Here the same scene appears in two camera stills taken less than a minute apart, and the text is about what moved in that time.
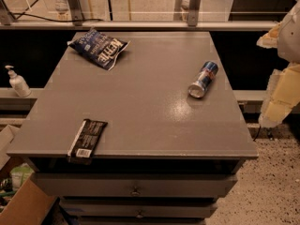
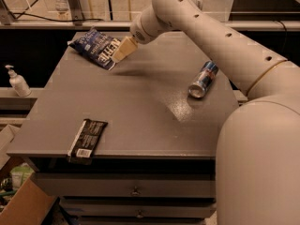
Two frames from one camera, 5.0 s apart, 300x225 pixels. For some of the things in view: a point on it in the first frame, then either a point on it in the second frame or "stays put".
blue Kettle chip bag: (97, 48) stays put
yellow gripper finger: (282, 95) -> (127, 48)
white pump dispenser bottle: (18, 82) stays put
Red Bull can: (207, 72) stays put
